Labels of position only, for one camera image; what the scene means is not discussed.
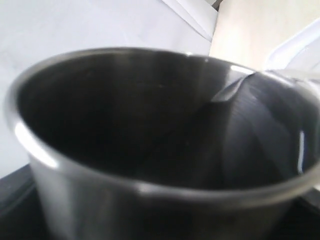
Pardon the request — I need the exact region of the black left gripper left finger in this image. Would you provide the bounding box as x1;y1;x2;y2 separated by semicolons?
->
0;164;51;240

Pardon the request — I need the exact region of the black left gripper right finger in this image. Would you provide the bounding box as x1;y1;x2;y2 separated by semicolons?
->
279;189;320;240

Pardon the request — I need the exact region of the stainless steel tumbler cup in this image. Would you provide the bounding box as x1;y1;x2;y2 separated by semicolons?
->
4;47;320;240

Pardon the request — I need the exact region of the clear plastic tall container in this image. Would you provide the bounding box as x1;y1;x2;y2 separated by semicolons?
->
263;18;320;80

